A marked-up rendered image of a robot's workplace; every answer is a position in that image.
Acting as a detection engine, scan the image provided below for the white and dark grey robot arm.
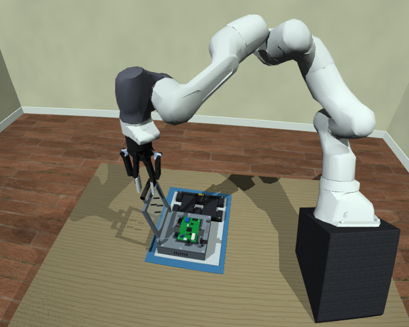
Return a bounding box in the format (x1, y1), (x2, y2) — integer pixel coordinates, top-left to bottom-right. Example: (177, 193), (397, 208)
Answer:
(115, 14), (381, 227)

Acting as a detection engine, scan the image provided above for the green circuit board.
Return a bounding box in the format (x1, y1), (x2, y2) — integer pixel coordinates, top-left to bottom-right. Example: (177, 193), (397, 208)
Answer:
(177, 217), (201, 243)

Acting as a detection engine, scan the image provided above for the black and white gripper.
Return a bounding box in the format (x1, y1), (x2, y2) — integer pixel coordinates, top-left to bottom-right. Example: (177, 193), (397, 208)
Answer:
(120, 136), (162, 195)

